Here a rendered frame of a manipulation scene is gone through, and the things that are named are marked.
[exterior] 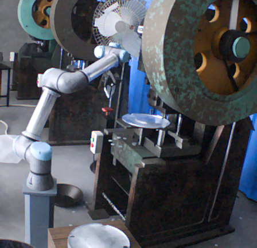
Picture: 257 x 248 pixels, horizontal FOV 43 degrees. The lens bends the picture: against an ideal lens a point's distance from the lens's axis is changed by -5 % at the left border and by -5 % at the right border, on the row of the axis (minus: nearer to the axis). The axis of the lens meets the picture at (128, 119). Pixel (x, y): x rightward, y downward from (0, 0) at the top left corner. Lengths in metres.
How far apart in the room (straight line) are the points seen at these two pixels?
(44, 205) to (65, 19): 1.78
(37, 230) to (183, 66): 1.20
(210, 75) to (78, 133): 2.19
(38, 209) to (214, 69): 1.18
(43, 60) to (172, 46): 3.81
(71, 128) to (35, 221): 1.82
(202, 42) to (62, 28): 1.73
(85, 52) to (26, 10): 1.77
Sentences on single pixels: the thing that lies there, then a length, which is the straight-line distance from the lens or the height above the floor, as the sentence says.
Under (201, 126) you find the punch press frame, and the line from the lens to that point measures 2.09.
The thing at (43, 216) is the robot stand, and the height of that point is 0.29.
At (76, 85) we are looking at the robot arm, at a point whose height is 0.99.
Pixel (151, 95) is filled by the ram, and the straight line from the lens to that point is 2.01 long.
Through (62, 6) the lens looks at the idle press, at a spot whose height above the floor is 1.41.
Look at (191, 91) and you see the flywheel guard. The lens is 1.55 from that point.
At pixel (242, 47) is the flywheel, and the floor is 1.33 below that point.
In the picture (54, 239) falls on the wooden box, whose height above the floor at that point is 0.35.
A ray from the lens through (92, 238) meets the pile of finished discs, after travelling 1.63.
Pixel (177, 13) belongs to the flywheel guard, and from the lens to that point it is 1.43.
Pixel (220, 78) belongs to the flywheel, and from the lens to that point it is 1.75.
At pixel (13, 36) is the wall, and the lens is 8.37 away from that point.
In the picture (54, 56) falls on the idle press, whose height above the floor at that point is 0.66.
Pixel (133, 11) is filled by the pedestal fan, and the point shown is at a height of 1.43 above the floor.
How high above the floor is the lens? 1.39
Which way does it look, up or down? 17 degrees down
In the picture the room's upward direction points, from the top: 8 degrees clockwise
